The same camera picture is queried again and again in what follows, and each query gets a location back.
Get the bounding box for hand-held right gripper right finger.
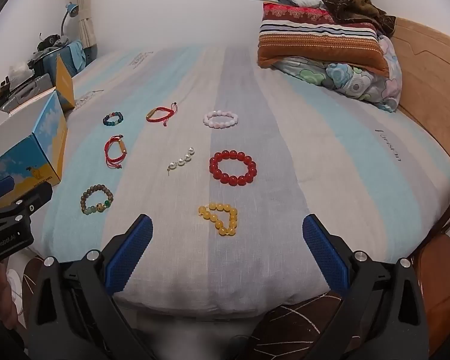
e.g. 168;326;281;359
302;214;432;360

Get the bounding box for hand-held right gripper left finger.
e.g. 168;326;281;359
28;214;162;360

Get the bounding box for brown wooden bead bracelet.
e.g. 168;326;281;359
79;184;114;215

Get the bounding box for white cardboard box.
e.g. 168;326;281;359
0;55;76;205

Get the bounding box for yellow bead bracelet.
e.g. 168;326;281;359
198;202;238;237

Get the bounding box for red cord bracelet wooden tube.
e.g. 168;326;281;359
104;134;128;168

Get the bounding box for white pearl string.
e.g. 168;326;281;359
167;147;195;176

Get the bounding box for red bead bracelet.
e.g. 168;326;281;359
209;150;258;187

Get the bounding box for pink bead bracelet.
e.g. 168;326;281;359
203;110;239;130

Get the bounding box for brown cloth with white lines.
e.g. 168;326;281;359
244;290;361;360

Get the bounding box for striped bedsheet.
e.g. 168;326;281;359
32;44;450;317

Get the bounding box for teal suitcase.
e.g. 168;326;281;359
34;41;98;79

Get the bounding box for teal cloth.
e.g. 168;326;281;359
65;40;87;72

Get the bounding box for floral quilt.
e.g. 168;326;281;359
272;34;403;114

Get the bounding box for blue desk lamp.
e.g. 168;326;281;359
60;2;80;35

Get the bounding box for beige curtain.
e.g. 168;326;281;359
68;0;99;49

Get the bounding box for wooden headboard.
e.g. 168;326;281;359
392;17;450;349

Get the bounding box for striped pillow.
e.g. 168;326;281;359
257;2;391;77

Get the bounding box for brown patterned blanket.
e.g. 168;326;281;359
309;0;397;38

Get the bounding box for white pillow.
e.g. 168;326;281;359
278;0;326;10

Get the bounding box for multicolour bead bracelet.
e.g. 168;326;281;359
102;111;124;127

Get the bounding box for red cord bracelet gold tube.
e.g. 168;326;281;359
146;102;179;127

